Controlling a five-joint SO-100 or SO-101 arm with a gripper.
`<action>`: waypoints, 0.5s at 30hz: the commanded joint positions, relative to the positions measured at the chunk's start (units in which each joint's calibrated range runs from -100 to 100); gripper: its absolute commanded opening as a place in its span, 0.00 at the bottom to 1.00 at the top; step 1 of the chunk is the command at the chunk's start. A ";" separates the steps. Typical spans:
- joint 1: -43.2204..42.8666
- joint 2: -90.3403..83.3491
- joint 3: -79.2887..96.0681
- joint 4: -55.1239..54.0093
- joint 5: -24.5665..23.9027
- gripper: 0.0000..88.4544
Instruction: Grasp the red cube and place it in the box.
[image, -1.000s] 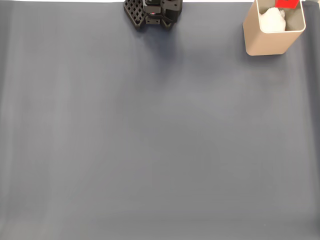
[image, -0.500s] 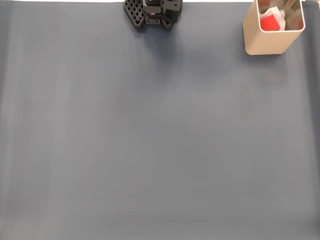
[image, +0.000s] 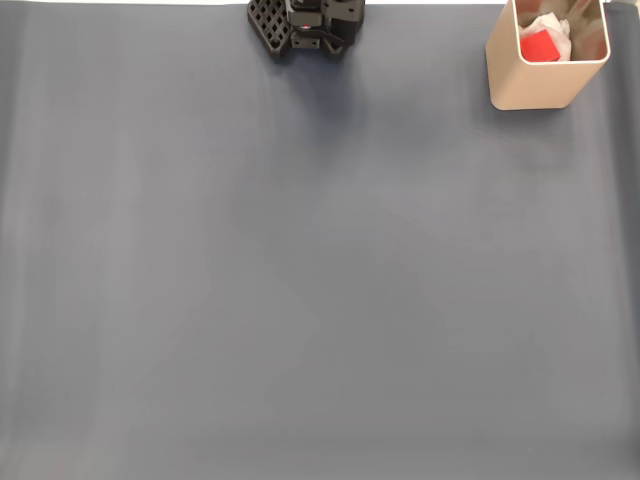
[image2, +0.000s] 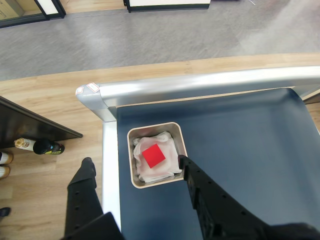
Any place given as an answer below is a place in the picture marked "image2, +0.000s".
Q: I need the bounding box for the white bottle with gold cap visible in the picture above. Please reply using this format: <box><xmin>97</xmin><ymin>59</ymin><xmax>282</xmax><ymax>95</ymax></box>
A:
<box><xmin>13</xmin><ymin>137</ymin><xmax>37</xmax><ymax>152</ymax></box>

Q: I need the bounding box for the silver metal table frame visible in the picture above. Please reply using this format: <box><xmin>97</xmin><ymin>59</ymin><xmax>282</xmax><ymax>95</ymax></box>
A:
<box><xmin>74</xmin><ymin>64</ymin><xmax>320</xmax><ymax>234</ymax></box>

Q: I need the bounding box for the white cabinet with black base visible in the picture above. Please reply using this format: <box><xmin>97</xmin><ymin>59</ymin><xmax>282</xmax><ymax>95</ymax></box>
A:
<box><xmin>123</xmin><ymin>0</ymin><xmax>211</xmax><ymax>14</ymax></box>

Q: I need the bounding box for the white crumpled tissue paper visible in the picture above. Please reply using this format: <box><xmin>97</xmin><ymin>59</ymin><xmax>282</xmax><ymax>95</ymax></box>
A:
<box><xmin>132</xmin><ymin>131</ymin><xmax>183</xmax><ymax>183</ymax></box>

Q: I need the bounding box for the red cube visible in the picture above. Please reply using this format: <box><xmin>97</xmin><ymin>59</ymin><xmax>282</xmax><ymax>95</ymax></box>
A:
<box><xmin>141</xmin><ymin>143</ymin><xmax>167</xmax><ymax>169</ymax></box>

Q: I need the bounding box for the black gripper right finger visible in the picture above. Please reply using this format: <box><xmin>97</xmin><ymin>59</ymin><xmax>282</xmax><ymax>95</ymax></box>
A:
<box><xmin>177</xmin><ymin>154</ymin><xmax>270</xmax><ymax>240</ymax></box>

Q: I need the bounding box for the dark wooden cabinet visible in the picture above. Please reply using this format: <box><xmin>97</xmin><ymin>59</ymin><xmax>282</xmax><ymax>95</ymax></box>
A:
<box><xmin>0</xmin><ymin>95</ymin><xmax>84</xmax><ymax>150</ymax></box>

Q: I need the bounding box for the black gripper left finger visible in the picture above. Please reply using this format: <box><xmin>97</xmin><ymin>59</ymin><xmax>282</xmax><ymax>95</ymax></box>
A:
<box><xmin>61</xmin><ymin>156</ymin><xmax>126</xmax><ymax>240</ymax></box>

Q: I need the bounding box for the beige rounded square box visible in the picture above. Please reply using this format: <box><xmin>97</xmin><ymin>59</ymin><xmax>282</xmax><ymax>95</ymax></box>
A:
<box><xmin>126</xmin><ymin>121</ymin><xmax>189</xmax><ymax>190</ymax></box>

